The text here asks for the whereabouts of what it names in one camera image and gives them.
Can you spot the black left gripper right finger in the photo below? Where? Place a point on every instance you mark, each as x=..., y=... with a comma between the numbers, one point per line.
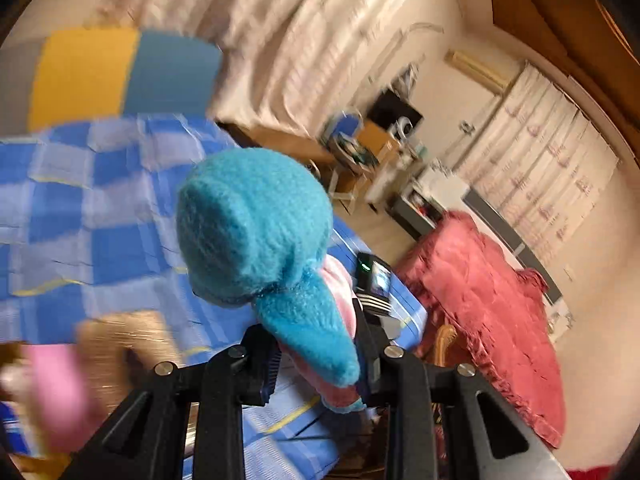
x=443, y=422

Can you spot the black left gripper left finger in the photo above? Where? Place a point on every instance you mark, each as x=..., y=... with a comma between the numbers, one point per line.
x=145, y=436

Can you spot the blue pink plush toy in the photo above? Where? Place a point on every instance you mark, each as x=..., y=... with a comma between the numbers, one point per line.
x=253, y=227

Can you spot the pink soft item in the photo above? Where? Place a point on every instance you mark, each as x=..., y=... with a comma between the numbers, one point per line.
x=46, y=399

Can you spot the red fringed blanket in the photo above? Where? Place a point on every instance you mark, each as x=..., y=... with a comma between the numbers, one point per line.
x=460, y=276

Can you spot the gold cardboard box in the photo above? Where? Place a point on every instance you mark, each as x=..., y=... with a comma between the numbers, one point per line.
x=119, y=349

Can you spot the wooden side table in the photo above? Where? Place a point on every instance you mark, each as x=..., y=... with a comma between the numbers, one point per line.
x=346, y=164

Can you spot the blue plaid bed sheet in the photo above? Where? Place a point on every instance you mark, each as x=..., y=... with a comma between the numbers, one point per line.
x=88, y=229

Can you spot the floral beige curtain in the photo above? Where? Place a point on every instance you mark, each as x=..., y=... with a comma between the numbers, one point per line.
x=285, y=61

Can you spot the grey yellow blue headboard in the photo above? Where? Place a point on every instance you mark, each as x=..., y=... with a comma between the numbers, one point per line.
x=85, y=73

